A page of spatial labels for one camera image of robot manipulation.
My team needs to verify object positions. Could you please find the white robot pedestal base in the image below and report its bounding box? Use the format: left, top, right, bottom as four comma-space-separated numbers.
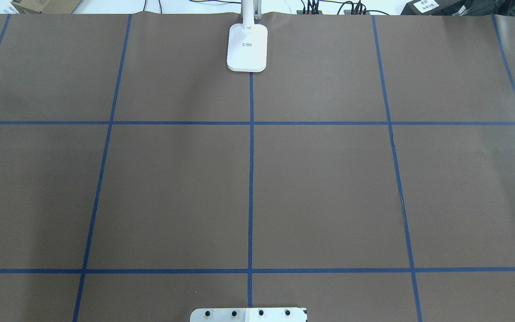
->
190, 307, 308, 322

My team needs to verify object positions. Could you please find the white desk lamp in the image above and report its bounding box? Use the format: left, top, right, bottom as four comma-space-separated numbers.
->
226, 0, 269, 73

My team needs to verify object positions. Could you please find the cardboard box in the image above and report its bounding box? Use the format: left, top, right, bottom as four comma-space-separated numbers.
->
10, 0, 82, 14

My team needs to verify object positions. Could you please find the black usb hub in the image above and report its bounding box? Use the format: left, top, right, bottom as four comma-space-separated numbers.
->
296, 0, 322, 15

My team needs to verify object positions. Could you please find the brown paper table cover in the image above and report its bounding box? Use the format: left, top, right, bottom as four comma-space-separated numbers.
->
0, 12, 515, 322

